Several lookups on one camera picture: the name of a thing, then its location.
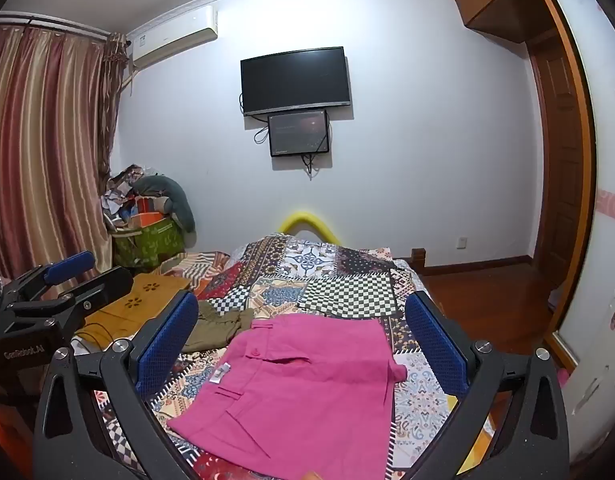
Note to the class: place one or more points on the yellow bed sheet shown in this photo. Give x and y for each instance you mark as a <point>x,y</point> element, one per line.
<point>476,455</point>

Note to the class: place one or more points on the olive green pants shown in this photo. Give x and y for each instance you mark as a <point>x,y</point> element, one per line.
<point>217,327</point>

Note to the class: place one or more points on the pink cloth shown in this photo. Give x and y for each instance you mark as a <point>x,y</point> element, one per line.
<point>563,377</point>

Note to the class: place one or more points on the grey plush pillow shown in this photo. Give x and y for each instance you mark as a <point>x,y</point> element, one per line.
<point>180,205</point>

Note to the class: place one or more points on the yellow foam tube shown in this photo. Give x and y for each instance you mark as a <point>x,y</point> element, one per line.
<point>307,216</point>

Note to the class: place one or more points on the small black wall monitor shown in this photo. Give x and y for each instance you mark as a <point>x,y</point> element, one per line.
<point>298,132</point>

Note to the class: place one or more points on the white cabinet with stickers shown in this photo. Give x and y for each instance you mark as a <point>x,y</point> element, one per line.
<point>602,360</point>

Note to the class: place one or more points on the striped curtain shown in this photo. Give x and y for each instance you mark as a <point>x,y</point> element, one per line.
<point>47,150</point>

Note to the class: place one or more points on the pile of clothes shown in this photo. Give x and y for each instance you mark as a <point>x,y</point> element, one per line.
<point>122,195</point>

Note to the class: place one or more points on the wooden lap desk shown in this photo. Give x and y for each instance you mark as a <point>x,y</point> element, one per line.
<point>137,300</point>

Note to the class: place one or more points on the wooden bedpost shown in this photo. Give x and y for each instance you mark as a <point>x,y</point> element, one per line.
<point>418,260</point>

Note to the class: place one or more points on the orange striped blanket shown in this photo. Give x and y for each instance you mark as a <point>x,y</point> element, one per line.
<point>207,265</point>

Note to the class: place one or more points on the curtain rod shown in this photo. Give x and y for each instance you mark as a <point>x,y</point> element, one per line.
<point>52,25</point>

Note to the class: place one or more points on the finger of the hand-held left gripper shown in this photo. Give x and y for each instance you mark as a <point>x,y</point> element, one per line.
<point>70,264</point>
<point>107,285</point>

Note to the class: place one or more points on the white air conditioner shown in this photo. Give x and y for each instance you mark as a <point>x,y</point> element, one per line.
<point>172,35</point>

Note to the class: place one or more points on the white wall socket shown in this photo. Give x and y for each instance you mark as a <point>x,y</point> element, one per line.
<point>463,243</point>

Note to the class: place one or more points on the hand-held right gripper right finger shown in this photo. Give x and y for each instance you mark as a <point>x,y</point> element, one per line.
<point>435,345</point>

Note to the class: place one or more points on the wooden door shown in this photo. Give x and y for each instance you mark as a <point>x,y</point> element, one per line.
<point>557,160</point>

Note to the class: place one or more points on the pink pants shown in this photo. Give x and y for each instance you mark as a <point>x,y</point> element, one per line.
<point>297,390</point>

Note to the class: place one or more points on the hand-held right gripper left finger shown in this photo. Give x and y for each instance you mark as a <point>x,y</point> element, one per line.
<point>167,345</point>

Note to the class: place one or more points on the patchwork bedspread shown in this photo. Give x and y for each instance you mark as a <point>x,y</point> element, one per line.
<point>347,290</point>

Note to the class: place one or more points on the black wall television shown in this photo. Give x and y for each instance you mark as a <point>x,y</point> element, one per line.
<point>295,80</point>

